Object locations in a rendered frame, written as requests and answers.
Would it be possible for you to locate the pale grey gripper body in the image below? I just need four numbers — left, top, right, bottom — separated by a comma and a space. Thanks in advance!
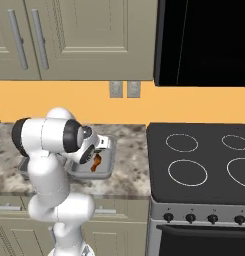
93, 147, 106, 160

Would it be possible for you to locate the brown chicken drumstick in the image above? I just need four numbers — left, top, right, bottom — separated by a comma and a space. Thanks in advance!
90, 153, 104, 173

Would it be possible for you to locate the grey tupperware container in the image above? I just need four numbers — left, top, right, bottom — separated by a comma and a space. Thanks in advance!
66, 134, 118, 181

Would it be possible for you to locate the beige drawer front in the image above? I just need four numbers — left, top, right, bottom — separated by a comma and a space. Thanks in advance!
0, 195, 32, 219
92, 198, 150, 219

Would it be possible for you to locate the beige base cupboard door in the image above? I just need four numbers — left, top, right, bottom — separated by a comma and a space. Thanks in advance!
81, 220, 149, 256
0, 219, 57, 256

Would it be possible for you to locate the black stove knob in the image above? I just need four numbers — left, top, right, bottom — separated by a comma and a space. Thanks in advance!
234, 214, 245, 226
185, 213, 197, 225
207, 213, 219, 225
163, 212, 175, 224

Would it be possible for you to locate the black and steel stove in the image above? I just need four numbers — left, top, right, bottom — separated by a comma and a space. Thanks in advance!
145, 122, 245, 256

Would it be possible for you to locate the black microwave oven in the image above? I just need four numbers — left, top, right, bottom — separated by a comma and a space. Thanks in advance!
153, 0, 245, 88

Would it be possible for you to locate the grey drawer handle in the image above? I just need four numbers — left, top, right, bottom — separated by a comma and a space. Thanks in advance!
94, 208, 117, 215
0, 205, 22, 212

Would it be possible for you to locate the grey wall socket plate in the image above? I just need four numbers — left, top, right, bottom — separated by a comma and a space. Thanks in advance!
109, 80, 124, 99
126, 80, 142, 99

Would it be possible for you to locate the beige wall cupboard door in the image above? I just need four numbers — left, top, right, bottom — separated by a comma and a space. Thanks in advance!
23, 0, 159, 81
0, 0, 42, 81

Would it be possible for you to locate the grey cupboard door handle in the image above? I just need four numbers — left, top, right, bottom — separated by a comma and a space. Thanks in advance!
30, 8, 50, 71
7, 8, 29, 71

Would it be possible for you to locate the black oven door handle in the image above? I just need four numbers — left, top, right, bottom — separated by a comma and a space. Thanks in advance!
156, 224, 245, 239

